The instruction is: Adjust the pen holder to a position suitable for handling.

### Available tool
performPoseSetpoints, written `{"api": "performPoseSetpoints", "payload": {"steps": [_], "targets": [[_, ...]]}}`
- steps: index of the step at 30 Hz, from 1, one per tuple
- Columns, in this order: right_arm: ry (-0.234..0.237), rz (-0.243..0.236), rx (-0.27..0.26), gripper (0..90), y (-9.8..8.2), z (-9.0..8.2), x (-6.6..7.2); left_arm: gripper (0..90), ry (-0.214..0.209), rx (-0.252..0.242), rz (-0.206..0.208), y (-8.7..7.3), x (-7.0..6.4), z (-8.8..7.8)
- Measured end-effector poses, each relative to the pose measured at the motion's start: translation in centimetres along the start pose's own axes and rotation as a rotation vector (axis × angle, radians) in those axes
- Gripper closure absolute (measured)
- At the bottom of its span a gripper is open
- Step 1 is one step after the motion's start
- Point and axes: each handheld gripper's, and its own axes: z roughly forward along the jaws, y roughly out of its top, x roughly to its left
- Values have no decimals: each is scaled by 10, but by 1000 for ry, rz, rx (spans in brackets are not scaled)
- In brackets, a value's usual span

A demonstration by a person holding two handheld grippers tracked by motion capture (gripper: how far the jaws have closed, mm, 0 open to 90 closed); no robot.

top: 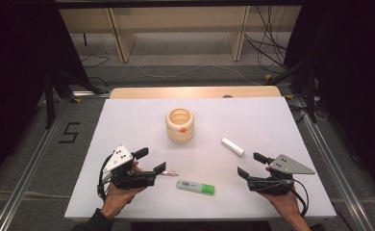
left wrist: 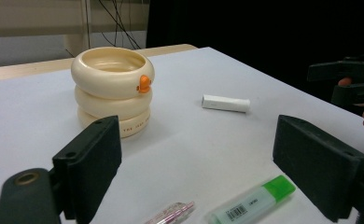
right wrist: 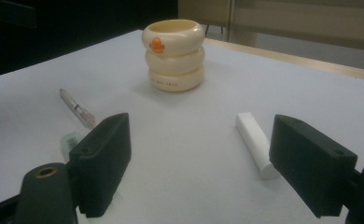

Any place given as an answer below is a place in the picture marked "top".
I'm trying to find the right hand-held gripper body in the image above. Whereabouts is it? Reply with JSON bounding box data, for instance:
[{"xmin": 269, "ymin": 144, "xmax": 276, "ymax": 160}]
[{"xmin": 246, "ymin": 154, "xmax": 316, "ymax": 196}]

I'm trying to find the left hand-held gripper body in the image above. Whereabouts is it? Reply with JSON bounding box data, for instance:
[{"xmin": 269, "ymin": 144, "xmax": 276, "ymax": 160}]
[{"xmin": 102, "ymin": 144, "xmax": 158, "ymax": 191}]

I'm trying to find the clear pen with pink tip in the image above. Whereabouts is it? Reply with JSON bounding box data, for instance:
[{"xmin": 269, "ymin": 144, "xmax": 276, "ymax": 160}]
[{"xmin": 158, "ymin": 169, "xmax": 180, "ymax": 178}]

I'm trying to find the white cylindrical tube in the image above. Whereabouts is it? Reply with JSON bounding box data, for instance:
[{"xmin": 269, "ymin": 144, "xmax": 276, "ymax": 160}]
[{"xmin": 220, "ymin": 137, "xmax": 246, "ymax": 158}]

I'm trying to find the green and white highlighter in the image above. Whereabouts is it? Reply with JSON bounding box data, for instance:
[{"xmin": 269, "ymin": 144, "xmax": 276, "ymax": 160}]
[{"xmin": 175, "ymin": 179, "xmax": 216, "ymax": 196}]

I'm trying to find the cream ringed pen holder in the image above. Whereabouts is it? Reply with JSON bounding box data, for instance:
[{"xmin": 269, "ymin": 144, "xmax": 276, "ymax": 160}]
[{"xmin": 165, "ymin": 107, "xmax": 195, "ymax": 143}]

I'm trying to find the person's left hand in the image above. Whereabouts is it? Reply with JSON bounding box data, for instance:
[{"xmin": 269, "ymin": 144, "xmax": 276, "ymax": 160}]
[{"xmin": 100, "ymin": 161, "xmax": 146, "ymax": 220}]

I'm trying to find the person's right hand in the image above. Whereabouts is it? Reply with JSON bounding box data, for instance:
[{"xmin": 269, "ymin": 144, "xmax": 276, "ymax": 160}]
[{"xmin": 261, "ymin": 167, "xmax": 303, "ymax": 223}]

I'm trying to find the light wooden table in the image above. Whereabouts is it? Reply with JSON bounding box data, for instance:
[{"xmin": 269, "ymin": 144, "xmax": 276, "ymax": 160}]
[{"xmin": 109, "ymin": 85, "xmax": 283, "ymax": 100}]

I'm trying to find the black metal stand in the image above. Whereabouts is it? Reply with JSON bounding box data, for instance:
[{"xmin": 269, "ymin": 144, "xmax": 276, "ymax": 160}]
[
  {"xmin": 43, "ymin": 62, "xmax": 104, "ymax": 130},
  {"xmin": 265, "ymin": 47, "xmax": 322, "ymax": 125}
]

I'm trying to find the dark curtain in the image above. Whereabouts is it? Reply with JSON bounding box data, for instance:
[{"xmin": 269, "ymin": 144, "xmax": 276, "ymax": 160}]
[
  {"xmin": 0, "ymin": 0, "xmax": 91, "ymax": 191},
  {"xmin": 284, "ymin": 0, "xmax": 375, "ymax": 206}
]

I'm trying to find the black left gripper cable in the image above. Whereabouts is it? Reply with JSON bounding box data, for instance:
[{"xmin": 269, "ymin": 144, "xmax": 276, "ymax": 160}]
[{"xmin": 96, "ymin": 154, "xmax": 113, "ymax": 202}]

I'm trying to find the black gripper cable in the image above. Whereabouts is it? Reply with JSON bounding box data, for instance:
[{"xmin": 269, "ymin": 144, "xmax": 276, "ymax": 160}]
[
  {"xmin": 290, "ymin": 178, "xmax": 311, "ymax": 218},
  {"xmin": 96, "ymin": 154, "xmax": 113, "ymax": 202}
]

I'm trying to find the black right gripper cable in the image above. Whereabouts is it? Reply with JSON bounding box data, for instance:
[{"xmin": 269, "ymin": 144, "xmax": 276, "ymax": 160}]
[{"xmin": 290, "ymin": 178, "xmax": 311, "ymax": 218}]

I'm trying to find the aluminium floor rail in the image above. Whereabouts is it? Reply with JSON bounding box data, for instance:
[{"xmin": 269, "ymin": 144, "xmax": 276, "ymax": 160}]
[
  {"xmin": 0, "ymin": 101, "xmax": 68, "ymax": 231},
  {"xmin": 294, "ymin": 95, "xmax": 375, "ymax": 231}
]

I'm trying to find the white floor cable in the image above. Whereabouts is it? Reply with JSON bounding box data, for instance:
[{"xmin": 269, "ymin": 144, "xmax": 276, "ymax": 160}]
[{"xmin": 130, "ymin": 60, "xmax": 264, "ymax": 87}]

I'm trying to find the thin black floor cable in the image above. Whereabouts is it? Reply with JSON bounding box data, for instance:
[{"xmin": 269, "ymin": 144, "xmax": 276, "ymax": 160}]
[{"xmin": 79, "ymin": 54, "xmax": 112, "ymax": 68}]

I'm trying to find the bundle of black cables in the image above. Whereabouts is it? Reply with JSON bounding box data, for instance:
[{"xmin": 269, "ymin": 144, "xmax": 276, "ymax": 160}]
[{"xmin": 243, "ymin": 5, "xmax": 289, "ymax": 70}]

